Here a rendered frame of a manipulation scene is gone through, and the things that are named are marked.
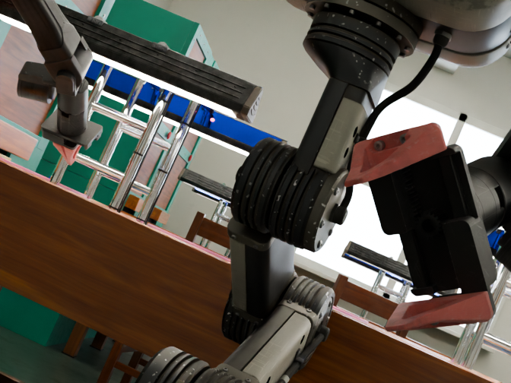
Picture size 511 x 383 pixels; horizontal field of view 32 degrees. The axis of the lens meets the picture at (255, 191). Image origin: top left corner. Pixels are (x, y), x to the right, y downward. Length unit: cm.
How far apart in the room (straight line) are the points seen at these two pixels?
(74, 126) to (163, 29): 298
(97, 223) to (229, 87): 46
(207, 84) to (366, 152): 119
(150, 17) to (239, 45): 243
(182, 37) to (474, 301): 410
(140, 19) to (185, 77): 292
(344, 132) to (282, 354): 30
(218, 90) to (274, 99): 516
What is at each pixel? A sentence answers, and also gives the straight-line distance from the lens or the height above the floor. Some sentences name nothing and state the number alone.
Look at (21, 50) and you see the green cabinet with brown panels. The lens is 262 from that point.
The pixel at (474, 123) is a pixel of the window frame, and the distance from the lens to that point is 697.
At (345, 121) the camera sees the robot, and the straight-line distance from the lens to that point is 102.
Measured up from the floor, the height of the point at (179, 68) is 108.
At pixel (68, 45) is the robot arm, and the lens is 163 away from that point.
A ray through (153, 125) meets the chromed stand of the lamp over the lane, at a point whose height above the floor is 97.
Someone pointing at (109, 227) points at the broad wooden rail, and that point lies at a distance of 149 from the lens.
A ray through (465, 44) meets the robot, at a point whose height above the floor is 112.
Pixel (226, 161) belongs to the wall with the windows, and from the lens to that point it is 690.
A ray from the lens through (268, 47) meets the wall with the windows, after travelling 706.
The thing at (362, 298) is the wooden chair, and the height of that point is 85.
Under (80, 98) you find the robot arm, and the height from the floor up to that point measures 93.
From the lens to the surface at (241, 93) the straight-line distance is 180.
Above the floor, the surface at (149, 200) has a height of 82.
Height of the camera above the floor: 78
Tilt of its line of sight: 4 degrees up
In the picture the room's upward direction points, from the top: 24 degrees clockwise
